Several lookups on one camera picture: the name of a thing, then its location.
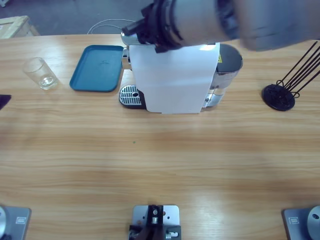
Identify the water tank with black lid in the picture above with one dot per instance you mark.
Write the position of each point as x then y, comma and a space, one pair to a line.
228, 57

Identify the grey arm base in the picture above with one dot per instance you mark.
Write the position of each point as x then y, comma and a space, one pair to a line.
302, 222
12, 222

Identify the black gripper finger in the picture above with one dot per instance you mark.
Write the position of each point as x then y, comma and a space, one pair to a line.
3, 100

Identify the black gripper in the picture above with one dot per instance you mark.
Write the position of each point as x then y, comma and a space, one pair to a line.
157, 25

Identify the wooden crate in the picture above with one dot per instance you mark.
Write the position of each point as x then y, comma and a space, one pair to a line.
15, 27

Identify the white capsule coffee machine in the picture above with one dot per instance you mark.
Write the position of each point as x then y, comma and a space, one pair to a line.
172, 80

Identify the black capsule holder with rods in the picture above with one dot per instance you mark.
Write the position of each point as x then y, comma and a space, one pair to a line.
275, 97

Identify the grey camera mount plate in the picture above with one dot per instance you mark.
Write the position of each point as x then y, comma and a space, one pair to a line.
155, 217

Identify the silver coffee machine lever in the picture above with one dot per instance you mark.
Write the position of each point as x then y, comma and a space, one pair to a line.
128, 39

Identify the blue plastic tray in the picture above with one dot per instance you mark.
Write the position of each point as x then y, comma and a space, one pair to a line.
96, 68

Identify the metal drip tray grate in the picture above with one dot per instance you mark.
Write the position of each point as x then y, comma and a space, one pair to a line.
128, 95

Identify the clear drinking glass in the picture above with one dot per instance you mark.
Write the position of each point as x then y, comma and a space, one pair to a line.
42, 77

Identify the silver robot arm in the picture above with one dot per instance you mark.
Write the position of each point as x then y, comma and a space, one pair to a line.
250, 22

